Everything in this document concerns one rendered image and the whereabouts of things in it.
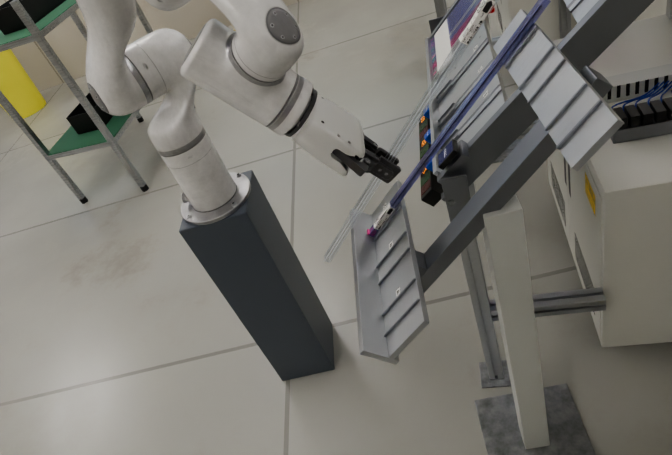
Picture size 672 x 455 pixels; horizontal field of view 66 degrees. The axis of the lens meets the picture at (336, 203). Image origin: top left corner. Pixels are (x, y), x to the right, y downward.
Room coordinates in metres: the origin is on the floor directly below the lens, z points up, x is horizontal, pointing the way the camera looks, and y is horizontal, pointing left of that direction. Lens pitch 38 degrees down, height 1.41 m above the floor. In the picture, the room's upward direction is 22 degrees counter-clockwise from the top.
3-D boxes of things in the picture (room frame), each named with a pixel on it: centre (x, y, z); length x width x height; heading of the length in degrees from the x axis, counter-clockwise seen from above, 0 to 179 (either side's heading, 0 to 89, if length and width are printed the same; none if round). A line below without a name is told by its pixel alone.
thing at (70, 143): (3.11, 1.01, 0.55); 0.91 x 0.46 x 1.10; 160
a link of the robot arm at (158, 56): (1.15, 0.25, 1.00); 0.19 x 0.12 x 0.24; 116
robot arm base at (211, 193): (1.13, 0.28, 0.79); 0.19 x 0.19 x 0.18
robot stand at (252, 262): (1.13, 0.28, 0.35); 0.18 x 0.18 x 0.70; 79
